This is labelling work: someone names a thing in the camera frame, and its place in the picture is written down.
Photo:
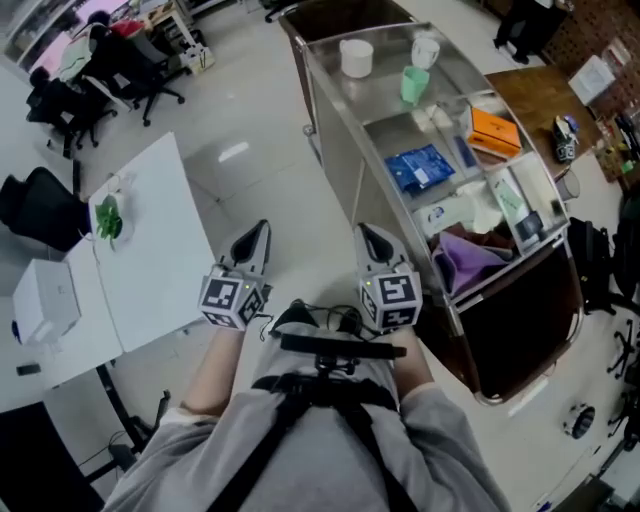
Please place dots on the stainless steel cart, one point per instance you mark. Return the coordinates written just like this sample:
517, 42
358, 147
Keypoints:
390, 130

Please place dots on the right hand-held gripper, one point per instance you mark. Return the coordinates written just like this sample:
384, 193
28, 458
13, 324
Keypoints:
395, 300

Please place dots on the small white packets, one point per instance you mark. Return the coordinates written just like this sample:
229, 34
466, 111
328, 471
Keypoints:
432, 117

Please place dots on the black office chair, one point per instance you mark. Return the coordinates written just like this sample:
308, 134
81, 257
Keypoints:
60, 112
629, 250
40, 212
142, 65

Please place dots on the purple cloth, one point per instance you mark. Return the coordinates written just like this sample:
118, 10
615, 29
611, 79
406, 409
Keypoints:
467, 267

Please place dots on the person's black shoe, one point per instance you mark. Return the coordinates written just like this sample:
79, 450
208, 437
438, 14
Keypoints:
295, 314
350, 321

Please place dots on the white and green box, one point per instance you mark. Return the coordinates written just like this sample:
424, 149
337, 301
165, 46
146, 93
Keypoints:
510, 199

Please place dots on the blue packet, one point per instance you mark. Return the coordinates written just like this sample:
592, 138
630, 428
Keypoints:
419, 167

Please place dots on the white plastic bag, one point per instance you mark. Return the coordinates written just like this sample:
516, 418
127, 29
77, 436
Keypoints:
457, 214

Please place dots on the white desk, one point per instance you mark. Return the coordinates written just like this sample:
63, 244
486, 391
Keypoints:
65, 360

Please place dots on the wide white mug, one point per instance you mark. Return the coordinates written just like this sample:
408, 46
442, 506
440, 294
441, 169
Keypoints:
356, 58

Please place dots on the white paper bag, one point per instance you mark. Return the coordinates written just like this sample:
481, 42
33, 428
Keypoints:
197, 55

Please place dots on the spare hand-held gripper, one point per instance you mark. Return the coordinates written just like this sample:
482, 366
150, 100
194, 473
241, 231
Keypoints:
566, 137

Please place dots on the wooden table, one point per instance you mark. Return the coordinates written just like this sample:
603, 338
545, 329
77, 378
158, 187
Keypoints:
537, 112

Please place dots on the orange box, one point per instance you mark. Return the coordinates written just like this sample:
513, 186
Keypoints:
494, 132

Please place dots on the green potted plant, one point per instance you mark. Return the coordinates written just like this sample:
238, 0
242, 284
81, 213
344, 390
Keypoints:
110, 220

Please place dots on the person's right forearm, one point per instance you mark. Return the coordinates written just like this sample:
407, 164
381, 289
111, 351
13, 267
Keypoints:
412, 365

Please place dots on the mesh waste bin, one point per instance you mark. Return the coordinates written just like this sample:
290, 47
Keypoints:
568, 185

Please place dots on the person's grey shirt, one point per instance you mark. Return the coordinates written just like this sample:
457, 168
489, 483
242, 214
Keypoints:
310, 450

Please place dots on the white table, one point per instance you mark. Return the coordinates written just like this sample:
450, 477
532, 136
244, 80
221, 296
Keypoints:
160, 240

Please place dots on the round floor socket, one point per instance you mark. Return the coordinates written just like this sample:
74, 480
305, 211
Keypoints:
580, 422

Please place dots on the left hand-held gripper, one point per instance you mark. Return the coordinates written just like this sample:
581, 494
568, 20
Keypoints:
227, 297

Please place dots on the person's left forearm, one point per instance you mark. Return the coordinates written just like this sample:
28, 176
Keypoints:
212, 370

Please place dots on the black chest harness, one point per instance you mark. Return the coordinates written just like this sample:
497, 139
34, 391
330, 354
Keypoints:
325, 395

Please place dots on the green cup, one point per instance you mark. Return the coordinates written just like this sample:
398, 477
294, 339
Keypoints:
414, 85

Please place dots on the white storage box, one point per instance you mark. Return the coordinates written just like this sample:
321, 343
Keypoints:
592, 80

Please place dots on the black backpack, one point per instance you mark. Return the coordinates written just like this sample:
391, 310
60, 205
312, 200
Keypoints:
592, 265

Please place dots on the tapered white mug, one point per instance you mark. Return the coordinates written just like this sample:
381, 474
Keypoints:
425, 52

